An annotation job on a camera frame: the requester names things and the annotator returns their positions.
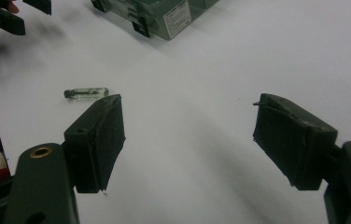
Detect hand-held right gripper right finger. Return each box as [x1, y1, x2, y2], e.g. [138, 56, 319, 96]
[252, 92, 340, 191]

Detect small glass vial black cap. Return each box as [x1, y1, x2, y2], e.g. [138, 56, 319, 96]
[63, 87, 110, 100]

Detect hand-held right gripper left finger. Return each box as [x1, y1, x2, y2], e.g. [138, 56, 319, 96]
[63, 93, 126, 194]

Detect clear grey compartment box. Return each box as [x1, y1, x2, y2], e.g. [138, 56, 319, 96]
[91, 0, 221, 41]

